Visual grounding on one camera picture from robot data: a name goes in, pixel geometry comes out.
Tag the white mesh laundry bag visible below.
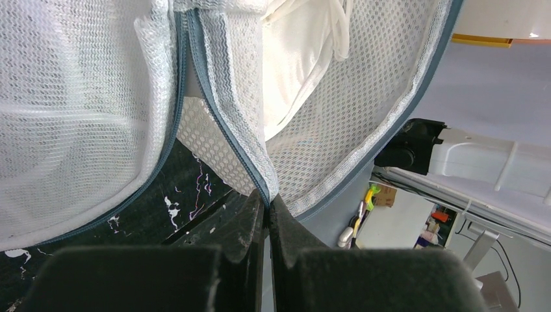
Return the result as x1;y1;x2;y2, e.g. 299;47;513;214
1;1;462;251

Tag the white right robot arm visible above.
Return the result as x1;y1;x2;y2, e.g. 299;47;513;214
374;118;550;205

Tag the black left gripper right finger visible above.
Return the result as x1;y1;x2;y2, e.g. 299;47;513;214
268;197;486;311

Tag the white bra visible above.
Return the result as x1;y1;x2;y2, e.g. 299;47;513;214
262;0;355;140

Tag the white and orange toy washer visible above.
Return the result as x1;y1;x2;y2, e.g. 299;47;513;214
452;0;550;48

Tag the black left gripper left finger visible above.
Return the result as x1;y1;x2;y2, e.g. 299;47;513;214
20;191;264;311

